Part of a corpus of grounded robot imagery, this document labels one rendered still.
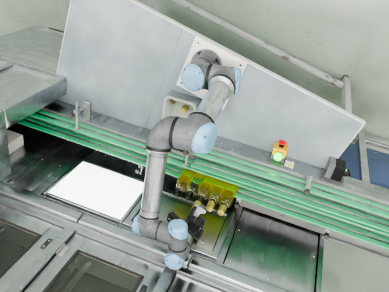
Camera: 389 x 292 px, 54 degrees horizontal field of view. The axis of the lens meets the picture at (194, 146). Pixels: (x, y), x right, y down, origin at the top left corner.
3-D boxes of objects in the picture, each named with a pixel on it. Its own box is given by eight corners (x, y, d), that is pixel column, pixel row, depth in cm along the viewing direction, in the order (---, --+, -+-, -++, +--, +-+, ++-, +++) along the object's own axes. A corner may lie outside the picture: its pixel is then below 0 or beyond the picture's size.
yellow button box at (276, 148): (271, 152, 200) (270, 159, 194) (275, 139, 196) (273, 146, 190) (285, 156, 199) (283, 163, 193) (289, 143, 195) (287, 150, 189)
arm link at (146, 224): (142, 112, 137) (127, 237, 147) (171, 117, 134) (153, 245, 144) (155, 110, 148) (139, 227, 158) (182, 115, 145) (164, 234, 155)
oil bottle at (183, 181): (187, 169, 207) (173, 191, 189) (189, 160, 204) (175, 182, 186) (197, 172, 206) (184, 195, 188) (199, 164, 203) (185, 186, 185)
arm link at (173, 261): (182, 258, 144) (181, 274, 148) (191, 239, 153) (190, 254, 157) (162, 252, 146) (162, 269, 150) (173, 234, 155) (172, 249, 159)
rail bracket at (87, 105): (90, 116, 224) (66, 132, 205) (90, 89, 215) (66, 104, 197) (96, 118, 223) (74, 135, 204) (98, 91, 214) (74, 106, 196)
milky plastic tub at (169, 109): (165, 126, 214) (159, 132, 207) (171, 89, 202) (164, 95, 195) (194, 135, 210) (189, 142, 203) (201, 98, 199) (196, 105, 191)
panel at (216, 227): (81, 163, 216) (43, 197, 188) (81, 158, 215) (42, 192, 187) (233, 216, 199) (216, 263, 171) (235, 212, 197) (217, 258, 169)
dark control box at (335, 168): (324, 168, 195) (323, 176, 188) (330, 155, 191) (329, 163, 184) (340, 173, 193) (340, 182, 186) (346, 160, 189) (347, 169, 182)
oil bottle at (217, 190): (218, 179, 204) (206, 203, 186) (220, 171, 201) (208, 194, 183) (228, 182, 203) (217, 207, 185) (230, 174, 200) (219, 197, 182)
